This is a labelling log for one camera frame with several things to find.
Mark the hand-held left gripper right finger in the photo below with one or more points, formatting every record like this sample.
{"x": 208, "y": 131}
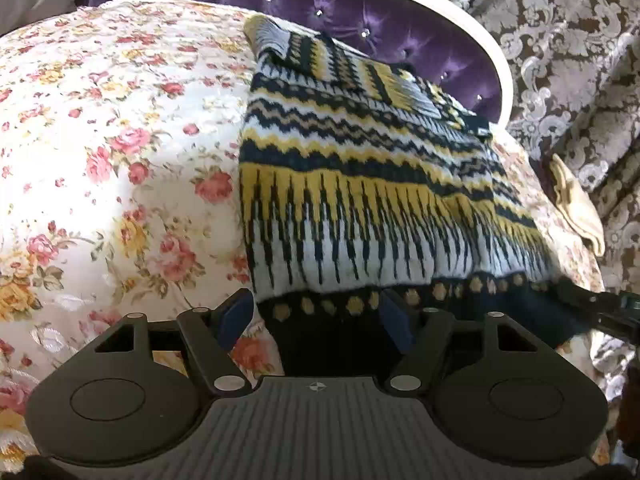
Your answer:
{"x": 397, "y": 320}

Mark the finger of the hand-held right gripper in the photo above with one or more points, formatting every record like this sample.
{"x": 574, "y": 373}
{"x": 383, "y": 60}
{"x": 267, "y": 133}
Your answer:
{"x": 592, "y": 305}

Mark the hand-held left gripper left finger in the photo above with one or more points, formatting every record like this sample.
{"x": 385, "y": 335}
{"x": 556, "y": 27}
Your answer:
{"x": 235, "y": 317}

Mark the yellow navy patterned knit sweater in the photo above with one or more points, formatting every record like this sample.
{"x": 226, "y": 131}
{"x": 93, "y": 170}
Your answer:
{"x": 375, "y": 185}

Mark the cream cloth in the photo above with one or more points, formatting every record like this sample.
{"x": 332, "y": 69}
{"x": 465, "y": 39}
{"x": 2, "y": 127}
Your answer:
{"x": 577, "y": 205}

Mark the floral quilted bedspread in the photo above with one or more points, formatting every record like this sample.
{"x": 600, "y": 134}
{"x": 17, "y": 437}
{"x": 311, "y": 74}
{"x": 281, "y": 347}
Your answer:
{"x": 125, "y": 160}

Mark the brown silver damask curtain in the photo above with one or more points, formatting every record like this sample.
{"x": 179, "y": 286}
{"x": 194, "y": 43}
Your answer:
{"x": 565, "y": 60}

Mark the purple tufted headboard white frame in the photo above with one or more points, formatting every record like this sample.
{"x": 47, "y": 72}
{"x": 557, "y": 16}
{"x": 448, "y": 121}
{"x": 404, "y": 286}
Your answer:
{"x": 350, "y": 15}

